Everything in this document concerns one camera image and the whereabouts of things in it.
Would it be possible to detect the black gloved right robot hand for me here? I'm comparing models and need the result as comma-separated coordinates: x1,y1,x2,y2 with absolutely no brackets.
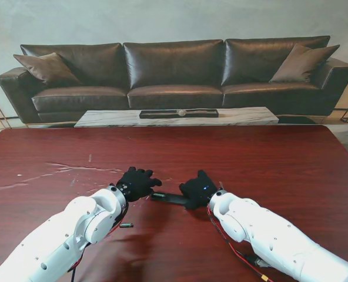
178,169,222,212

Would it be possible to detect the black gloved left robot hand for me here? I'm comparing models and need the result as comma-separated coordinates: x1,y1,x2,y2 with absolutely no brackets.
116,166,163,203

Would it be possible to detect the black remote control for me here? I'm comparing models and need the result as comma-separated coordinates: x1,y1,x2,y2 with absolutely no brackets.
150,191,192,210

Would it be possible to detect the white marble coffee table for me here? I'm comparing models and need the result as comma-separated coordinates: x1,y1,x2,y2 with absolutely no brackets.
73,108,280,128

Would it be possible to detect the black decorative tray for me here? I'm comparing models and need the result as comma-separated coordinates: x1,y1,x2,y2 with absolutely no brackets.
139,109,220,119

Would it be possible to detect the dark brown leather sofa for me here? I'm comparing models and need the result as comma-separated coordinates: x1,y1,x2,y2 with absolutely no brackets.
0,35,348,124

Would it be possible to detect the brown throw cushion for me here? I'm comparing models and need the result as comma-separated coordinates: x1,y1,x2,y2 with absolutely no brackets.
268,43,341,83
12,52,82,86

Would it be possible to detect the grey network cable plug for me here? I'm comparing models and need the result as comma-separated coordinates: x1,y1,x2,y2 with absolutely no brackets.
244,254,270,268

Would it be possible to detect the red black right arm cable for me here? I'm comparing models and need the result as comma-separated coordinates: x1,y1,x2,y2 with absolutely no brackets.
206,204,273,282

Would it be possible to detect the gold metal side table frame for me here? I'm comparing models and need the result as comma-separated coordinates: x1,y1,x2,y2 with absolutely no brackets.
0,86,19,130

